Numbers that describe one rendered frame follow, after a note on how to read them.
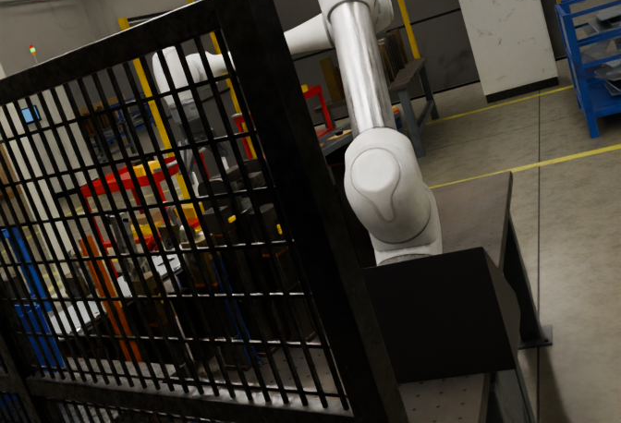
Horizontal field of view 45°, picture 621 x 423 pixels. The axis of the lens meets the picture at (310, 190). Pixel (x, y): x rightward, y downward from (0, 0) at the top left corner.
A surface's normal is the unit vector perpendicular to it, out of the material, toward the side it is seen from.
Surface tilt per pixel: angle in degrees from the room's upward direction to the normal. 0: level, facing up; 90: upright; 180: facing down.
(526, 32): 90
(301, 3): 90
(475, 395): 0
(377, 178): 54
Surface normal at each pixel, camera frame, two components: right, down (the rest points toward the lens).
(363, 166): -0.24, -0.29
